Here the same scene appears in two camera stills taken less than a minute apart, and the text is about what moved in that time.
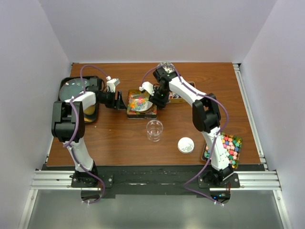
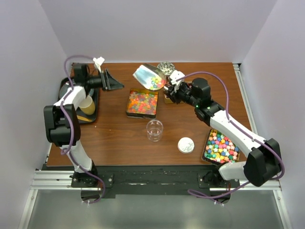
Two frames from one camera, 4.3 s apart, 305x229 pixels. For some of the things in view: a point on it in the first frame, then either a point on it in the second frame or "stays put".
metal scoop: (140, 102) → (152, 78)
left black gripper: (119, 104) → (112, 84)
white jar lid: (186, 145) stays put
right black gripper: (160, 103) → (173, 94)
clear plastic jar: (154, 128) stays put
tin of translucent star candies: (139, 106) stays put
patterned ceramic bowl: (169, 67) stays put
